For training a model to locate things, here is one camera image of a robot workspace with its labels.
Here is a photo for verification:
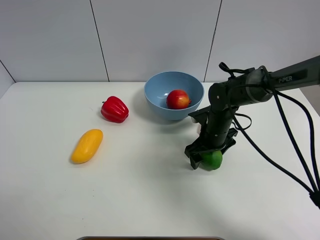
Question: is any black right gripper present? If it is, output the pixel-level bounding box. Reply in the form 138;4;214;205
184;108;238;170

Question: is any green lime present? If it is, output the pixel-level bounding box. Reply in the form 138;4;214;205
200;150;223;171

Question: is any red apple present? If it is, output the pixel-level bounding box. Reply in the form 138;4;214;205
166;89;192;110

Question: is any yellow mango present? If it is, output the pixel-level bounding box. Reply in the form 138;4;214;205
70;129;104;164

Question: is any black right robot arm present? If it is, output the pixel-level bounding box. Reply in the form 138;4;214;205
184;56;320;170

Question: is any light blue plastic bowl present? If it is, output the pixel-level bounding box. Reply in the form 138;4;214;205
144;71;205;121

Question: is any red bell pepper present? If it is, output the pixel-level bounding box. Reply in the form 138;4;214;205
100;96;129;123

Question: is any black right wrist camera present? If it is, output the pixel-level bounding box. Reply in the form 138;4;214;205
188;105;211;132

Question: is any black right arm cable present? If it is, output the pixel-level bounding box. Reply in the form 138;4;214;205
218;61;320;209

